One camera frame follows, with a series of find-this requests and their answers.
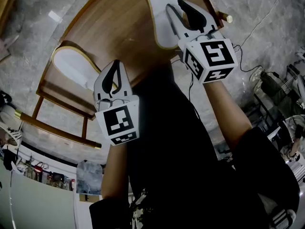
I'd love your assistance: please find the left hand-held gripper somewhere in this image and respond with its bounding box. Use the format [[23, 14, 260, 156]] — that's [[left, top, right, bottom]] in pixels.
[[93, 60, 141, 147]]

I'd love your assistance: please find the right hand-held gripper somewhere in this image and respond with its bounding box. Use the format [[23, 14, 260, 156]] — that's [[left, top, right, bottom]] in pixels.
[[165, 0, 239, 85]]

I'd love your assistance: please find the white slipper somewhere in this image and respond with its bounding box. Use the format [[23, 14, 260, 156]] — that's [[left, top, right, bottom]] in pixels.
[[51, 46, 119, 92], [143, 0, 189, 50]]

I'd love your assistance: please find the person's right forearm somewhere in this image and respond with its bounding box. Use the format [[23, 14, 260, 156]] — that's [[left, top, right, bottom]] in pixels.
[[202, 80, 253, 150]]

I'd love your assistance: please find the person's left forearm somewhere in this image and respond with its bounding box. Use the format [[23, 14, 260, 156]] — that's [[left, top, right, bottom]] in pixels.
[[101, 142, 131, 201]]

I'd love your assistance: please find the wooden trolley cart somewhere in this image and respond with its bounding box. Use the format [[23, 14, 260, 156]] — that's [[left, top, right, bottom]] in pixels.
[[14, 0, 234, 150]]

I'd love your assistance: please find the person's black clothing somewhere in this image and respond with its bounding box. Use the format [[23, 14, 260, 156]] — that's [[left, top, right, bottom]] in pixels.
[[89, 63, 301, 229]]

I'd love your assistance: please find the blue grey plastic bag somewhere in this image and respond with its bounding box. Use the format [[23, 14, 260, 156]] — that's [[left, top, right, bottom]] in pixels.
[[76, 161, 104, 196]]

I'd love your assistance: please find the person's black white shoe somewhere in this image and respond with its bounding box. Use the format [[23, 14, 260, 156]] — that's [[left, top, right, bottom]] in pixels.
[[269, 208, 297, 229]]

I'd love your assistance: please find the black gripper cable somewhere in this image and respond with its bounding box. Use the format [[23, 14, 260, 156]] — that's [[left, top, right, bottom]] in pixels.
[[232, 44, 265, 74]]

